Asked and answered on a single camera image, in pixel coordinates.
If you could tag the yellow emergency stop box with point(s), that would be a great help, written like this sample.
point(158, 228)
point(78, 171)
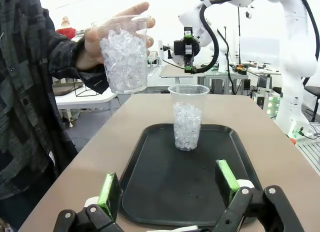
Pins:
point(241, 71)

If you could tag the black plastic serving tray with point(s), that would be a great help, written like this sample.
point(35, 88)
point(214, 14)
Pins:
point(170, 182)

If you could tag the tall clear iced cup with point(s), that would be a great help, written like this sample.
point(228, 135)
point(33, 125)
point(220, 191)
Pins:
point(188, 127)

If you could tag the brown bag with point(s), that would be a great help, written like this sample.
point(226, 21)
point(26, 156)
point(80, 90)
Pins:
point(67, 89)

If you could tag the short clear iced cup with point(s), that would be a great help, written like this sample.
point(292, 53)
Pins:
point(125, 62)

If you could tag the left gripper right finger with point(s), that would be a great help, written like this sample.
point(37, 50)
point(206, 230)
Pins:
point(226, 182)

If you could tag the person's left forearm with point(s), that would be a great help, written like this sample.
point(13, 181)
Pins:
point(92, 79)

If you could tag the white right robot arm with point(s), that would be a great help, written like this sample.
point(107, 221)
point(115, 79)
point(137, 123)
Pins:
point(295, 42)

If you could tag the white side table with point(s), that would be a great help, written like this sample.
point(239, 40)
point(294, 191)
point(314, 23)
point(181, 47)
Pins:
point(85, 100)

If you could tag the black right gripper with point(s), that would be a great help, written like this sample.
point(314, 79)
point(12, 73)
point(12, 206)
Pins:
point(178, 48)

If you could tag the black office chair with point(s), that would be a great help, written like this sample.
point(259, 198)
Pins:
point(312, 90)

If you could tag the aluminium frame bench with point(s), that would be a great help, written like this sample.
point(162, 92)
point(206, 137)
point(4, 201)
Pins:
point(220, 79)

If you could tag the white desk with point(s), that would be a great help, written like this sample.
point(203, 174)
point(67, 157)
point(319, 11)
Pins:
point(175, 72)

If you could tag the person's left hand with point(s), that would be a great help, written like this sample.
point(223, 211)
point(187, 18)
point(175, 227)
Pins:
point(86, 54)

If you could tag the aluminium mounting platform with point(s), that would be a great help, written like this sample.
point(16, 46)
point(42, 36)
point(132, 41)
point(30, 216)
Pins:
point(311, 157)

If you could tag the bystander in red top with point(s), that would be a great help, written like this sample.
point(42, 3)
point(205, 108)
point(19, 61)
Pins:
point(66, 32)

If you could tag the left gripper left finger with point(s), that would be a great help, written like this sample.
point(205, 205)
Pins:
point(111, 192)

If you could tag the black tripod stand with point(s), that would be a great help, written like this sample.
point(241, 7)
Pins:
point(239, 29)
point(225, 42)

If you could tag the person in patchwork jacket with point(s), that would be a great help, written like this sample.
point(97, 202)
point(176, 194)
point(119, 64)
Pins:
point(25, 104)

